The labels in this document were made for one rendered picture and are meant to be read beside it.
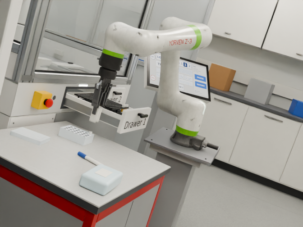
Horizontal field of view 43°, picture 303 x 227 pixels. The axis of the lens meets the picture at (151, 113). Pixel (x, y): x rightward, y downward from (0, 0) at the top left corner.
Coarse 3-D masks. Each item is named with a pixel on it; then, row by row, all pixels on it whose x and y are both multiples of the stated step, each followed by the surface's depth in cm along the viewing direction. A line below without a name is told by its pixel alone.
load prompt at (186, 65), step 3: (156, 54) 271; (159, 54) 272; (156, 57) 270; (159, 57) 271; (180, 60) 280; (180, 63) 279; (183, 63) 280; (186, 63) 281; (189, 63) 283; (183, 66) 279; (186, 66) 280; (189, 66) 282
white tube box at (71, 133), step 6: (66, 126) 167; (72, 126) 170; (60, 132) 163; (66, 132) 162; (72, 132) 161; (78, 132) 165; (84, 132) 167; (66, 138) 162; (72, 138) 162; (78, 138) 161; (84, 138) 160; (90, 138) 165; (84, 144) 161
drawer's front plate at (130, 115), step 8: (128, 112) 173; (136, 112) 182; (144, 112) 191; (120, 120) 173; (128, 120) 176; (136, 120) 185; (144, 120) 195; (120, 128) 173; (128, 128) 180; (136, 128) 189
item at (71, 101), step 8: (72, 96) 184; (64, 104) 186; (72, 104) 184; (80, 104) 182; (88, 104) 181; (80, 112) 183; (88, 112) 181; (104, 112) 178; (112, 112) 176; (104, 120) 178; (112, 120) 176
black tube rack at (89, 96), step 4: (80, 96) 187; (84, 96) 189; (88, 96) 191; (92, 96) 194; (88, 100) 197; (108, 100) 197; (108, 104) 187; (112, 104) 190; (116, 104) 194; (120, 104) 196; (104, 108) 190; (108, 108) 181; (116, 112) 189
